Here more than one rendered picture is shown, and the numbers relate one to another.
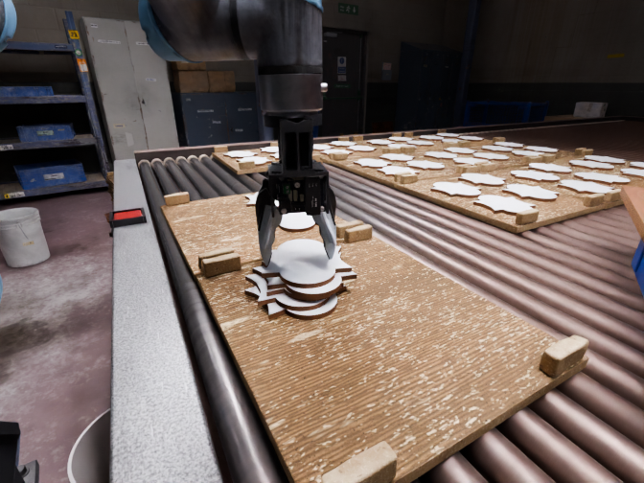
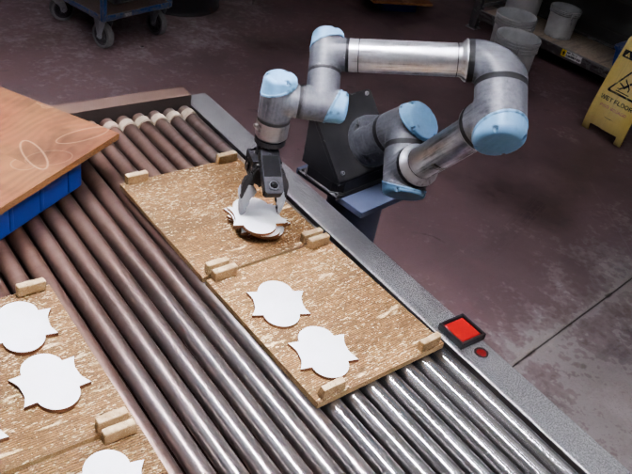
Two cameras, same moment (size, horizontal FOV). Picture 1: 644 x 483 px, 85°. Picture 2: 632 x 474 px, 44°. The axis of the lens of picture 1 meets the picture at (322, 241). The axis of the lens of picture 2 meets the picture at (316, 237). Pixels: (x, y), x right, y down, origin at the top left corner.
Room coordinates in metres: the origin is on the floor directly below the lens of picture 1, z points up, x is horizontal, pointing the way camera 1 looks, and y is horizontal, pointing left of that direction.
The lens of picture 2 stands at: (2.02, -0.22, 2.05)
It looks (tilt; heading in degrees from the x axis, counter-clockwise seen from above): 35 degrees down; 165
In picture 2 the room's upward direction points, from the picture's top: 11 degrees clockwise
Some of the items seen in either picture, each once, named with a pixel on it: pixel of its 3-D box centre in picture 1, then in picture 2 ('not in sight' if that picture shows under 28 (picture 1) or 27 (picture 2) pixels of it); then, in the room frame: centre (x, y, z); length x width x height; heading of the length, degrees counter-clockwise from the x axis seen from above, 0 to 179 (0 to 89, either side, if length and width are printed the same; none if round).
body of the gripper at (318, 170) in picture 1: (295, 165); (265, 157); (0.45, 0.03, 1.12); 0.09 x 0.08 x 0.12; 9
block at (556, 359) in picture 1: (563, 355); (136, 177); (0.30, -0.26, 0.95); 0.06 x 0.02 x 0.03; 119
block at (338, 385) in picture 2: not in sight; (332, 387); (1.00, 0.14, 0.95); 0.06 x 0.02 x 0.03; 120
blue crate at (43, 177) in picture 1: (51, 173); not in sight; (4.18, 3.22, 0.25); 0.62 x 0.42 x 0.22; 133
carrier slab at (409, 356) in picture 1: (357, 313); (221, 213); (0.41, -0.05, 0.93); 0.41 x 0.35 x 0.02; 29
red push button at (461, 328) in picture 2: (127, 218); (461, 331); (0.81, 0.47, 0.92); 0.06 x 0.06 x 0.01; 28
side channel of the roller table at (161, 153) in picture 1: (462, 134); not in sight; (2.52, -0.96, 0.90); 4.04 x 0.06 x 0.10; 118
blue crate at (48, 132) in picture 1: (48, 131); not in sight; (4.24, 3.15, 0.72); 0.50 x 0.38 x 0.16; 118
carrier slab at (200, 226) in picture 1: (254, 220); (323, 313); (0.77, 0.16, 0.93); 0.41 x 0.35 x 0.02; 30
